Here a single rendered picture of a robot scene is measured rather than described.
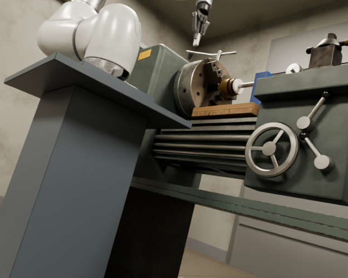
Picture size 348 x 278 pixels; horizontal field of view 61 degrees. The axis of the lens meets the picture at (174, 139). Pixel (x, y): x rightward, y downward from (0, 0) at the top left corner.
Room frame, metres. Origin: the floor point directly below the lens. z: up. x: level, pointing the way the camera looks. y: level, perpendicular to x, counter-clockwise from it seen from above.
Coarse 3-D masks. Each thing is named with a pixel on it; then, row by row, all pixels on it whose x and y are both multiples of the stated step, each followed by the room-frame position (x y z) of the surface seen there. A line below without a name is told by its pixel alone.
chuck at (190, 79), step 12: (204, 60) 1.36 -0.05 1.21; (216, 60) 1.37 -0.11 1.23; (192, 72) 1.30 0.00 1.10; (204, 72) 1.34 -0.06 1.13; (228, 72) 1.44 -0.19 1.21; (180, 84) 1.35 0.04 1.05; (192, 84) 1.30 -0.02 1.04; (204, 84) 1.35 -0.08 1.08; (216, 84) 1.41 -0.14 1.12; (180, 96) 1.37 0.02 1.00; (192, 96) 1.31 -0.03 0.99; (204, 96) 1.36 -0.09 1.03; (192, 108) 1.35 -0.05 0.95
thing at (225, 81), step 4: (224, 80) 1.30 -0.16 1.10; (228, 80) 1.28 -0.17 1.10; (232, 80) 1.26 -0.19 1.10; (220, 84) 1.30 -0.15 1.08; (224, 84) 1.28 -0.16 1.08; (228, 84) 1.28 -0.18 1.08; (232, 84) 1.26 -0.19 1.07; (220, 88) 1.30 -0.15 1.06; (224, 88) 1.29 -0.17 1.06; (228, 88) 1.28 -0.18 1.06; (232, 88) 1.26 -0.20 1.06; (224, 92) 1.30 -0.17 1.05; (228, 92) 1.29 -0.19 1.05; (232, 92) 1.28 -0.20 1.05; (224, 96) 1.32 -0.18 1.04; (228, 96) 1.31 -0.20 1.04; (232, 96) 1.31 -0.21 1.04
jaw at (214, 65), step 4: (208, 60) 1.34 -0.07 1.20; (208, 64) 1.31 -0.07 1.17; (212, 64) 1.30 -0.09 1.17; (216, 64) 1.32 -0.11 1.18; (208, 68) 1.32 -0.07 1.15; (212, 68) 1.31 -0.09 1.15; (216, 68) 1.32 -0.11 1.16; (208, 72) 1.34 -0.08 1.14; (212, 72) 1.32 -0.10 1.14; (216, 72) 1.30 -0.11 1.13; (220, 72) 1.32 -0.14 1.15; (208, 76) 1.35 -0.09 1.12; (212, 76) 1.33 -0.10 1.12; (216, 76) 1.31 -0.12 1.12; (220, 76) 1.30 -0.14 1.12; (224, 76) 1.31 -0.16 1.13; (212, 80) 1.34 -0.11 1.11; (216, 80) 1.33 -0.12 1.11; (220, 80) 1.31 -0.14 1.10
